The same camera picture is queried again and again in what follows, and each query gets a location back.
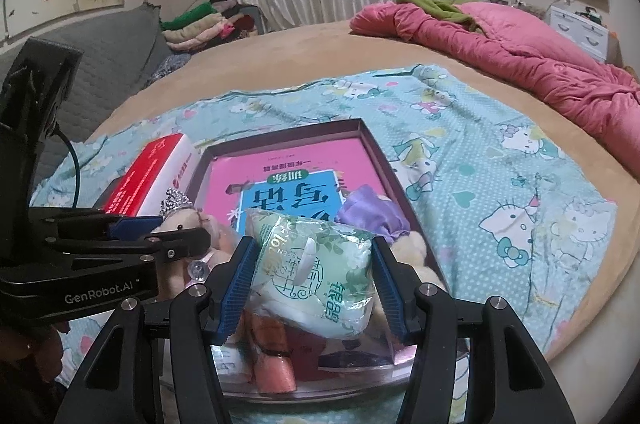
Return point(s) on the pink quilt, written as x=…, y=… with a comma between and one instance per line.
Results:
x=525, y=49

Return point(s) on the dark patterned cloth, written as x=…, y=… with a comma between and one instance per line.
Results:
x=167, y=69

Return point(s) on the brown shallow box tray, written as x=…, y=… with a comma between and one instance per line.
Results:
x=385, y=174

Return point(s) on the cat print blue blanket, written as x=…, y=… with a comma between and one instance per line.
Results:
x=475, y=144

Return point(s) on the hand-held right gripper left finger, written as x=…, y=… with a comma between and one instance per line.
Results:
x=235, y=299

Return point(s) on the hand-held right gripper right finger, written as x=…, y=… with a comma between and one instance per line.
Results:
x=390, y=299

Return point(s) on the peach plush toy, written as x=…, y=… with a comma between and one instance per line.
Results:
x=272, y=354

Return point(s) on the green tissue pack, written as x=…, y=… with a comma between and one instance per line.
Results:
x=310, y=274

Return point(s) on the white drawer cabinet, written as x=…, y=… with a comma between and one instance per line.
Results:
x=575, y=29

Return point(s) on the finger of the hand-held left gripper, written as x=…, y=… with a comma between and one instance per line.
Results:
x=180, y=246
x=130, y=226

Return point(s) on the pink book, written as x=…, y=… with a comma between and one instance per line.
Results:
x=280, y=169

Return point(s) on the pile of folded clothes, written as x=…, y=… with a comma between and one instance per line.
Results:
x=200, y=29

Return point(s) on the purple dress teddy bear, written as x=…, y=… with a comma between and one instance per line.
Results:
x=370, y=209

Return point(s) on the red tissue box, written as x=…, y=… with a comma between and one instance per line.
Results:
x=150, y=174

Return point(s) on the beige bed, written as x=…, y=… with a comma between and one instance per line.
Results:
x=300, y=54

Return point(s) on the crowned teddy bear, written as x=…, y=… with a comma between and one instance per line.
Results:
x=185, y=219

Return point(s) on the green cloth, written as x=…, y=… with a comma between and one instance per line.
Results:
x=430, y=4

